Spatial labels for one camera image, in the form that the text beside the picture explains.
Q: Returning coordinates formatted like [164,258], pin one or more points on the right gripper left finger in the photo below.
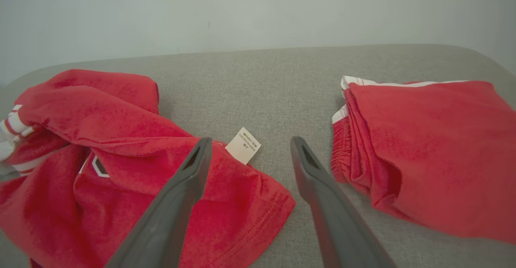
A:
[169,215]

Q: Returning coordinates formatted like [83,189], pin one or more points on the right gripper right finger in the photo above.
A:
[338,227]

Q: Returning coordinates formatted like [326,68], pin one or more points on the red and white jersey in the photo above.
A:
[100,115]

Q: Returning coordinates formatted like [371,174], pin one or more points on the red basketball shorts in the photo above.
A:
[435,151]

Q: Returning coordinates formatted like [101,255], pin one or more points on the grey fabric sofa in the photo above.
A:
[262,90]

